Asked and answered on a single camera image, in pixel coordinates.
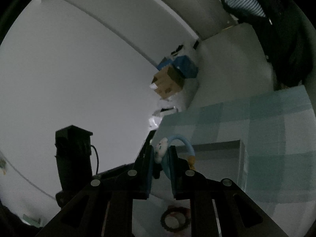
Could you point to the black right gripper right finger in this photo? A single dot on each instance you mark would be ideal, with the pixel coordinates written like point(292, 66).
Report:
point(179, 179)

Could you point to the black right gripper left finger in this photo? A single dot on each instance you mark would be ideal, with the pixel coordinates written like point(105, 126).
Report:
point(140, 176)

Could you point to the grey cardboard box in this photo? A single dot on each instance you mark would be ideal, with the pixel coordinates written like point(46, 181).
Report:
point(217, 161)

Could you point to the white plastic bags on floor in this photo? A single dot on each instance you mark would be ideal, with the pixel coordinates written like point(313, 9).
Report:
point(164, 108)

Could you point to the brown cardboard box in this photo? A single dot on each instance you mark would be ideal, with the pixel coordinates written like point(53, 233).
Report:
point(167, 82)

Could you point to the teal plaid tablecloth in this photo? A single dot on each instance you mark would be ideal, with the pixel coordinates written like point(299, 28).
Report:
point(278, 131)

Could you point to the blue storage box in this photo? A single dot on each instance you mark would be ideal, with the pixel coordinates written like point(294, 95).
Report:
point(182, 64)

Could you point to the grey door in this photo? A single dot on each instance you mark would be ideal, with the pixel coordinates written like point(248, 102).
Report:
point(206, 17)

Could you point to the black hanging jacket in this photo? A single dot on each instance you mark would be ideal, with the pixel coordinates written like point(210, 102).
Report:
point(285, 39)

